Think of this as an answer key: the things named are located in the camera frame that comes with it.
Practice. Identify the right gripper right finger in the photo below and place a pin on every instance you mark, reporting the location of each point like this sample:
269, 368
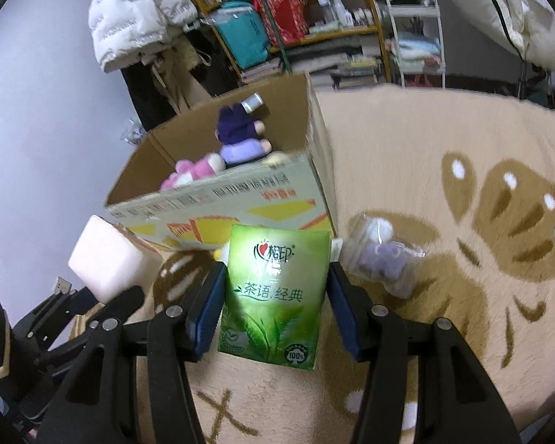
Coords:
457, 400

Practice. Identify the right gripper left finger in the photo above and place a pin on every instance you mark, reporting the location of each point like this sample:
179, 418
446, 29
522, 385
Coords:
180, 334

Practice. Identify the pink swirl roll pillow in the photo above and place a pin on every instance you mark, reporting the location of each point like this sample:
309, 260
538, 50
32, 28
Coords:
110, 259

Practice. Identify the green tissue pack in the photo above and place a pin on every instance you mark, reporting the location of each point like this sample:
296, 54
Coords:
274, 295

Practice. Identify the pink plush bear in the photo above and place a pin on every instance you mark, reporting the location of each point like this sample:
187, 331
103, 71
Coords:
186, 172

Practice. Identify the purple dark-eared plush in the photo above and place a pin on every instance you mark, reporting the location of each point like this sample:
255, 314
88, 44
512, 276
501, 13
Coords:
242, 138

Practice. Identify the open cardboard box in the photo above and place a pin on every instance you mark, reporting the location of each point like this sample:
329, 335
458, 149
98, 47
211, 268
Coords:
296, 195

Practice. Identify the beige hanging coat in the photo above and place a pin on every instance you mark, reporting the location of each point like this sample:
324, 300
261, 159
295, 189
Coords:
171, 69

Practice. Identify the white rolling cart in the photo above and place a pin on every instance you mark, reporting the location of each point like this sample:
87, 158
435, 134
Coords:
417, 42

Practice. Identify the white puffer jacket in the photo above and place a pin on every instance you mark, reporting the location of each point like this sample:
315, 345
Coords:
125, 32

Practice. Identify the stack of books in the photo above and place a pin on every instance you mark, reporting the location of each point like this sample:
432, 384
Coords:
267, 69

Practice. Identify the green pole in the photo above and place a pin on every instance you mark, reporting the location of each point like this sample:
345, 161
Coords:
279, 40

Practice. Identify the teal bag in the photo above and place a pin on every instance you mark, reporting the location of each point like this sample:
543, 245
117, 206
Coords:
242, 31

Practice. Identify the wooden shelf unit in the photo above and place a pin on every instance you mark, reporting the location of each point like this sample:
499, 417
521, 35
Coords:
328, 20

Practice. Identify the red gift bag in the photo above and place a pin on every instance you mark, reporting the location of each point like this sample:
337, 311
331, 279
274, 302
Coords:
290, 16

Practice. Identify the bagged purple plush keychain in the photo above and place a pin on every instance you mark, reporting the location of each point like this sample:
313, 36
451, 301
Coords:
374, 254

